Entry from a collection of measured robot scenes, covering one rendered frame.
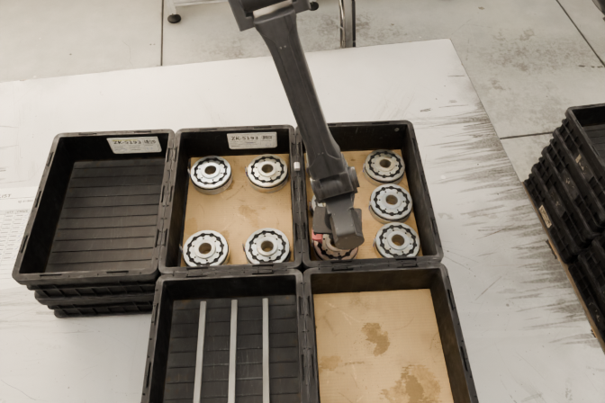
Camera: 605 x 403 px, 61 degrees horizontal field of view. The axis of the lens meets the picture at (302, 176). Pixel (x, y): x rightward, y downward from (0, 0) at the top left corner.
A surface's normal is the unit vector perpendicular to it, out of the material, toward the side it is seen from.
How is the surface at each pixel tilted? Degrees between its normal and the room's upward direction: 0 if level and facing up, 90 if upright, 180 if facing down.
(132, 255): 0
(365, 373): 0
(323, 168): 75
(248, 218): 0
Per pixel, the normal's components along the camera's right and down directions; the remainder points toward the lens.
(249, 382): 0.00, -0.58
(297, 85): 0.07, 0.62
